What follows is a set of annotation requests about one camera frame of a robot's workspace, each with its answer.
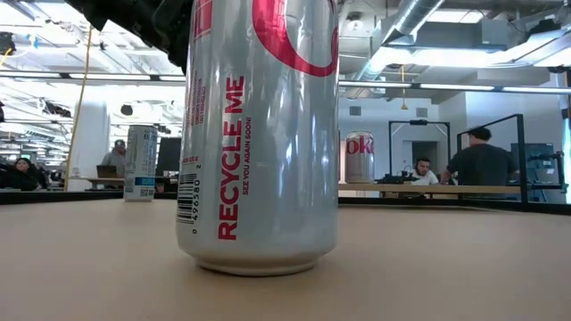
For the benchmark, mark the silver cola can black lid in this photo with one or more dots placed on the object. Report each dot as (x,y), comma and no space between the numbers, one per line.
(267,178)

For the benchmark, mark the silver Diet Coke can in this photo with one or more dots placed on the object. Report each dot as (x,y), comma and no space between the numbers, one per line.
(359,160)
(341,156)

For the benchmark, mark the slim white can blue band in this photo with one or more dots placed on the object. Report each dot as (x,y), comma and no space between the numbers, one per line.
(140,165)

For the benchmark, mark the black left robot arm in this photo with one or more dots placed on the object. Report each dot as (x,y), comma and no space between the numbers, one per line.
(134,18)

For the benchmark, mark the black monitor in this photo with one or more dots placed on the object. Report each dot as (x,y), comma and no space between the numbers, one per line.
(169,156)

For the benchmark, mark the ceiling light bar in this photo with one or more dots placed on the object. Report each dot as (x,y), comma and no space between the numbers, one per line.
(111,76)
(379,84)

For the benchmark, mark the person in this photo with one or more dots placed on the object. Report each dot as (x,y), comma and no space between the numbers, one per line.
(22,176)
(482,165)
(424,176)
(115,158)

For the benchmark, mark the laptop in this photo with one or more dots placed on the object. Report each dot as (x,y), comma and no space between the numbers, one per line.
(107,171)

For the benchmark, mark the background robot workstation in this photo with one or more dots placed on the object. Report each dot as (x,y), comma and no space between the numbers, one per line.
(540,169)

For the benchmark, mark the black metal frame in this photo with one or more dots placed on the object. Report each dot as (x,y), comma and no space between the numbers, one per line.
(419,122)

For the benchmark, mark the silver ventilation duct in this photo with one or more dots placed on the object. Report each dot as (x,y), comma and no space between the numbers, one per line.
(415,13)

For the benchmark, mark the black aluminium table frame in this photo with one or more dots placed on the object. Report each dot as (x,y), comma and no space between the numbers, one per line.
(67,197)

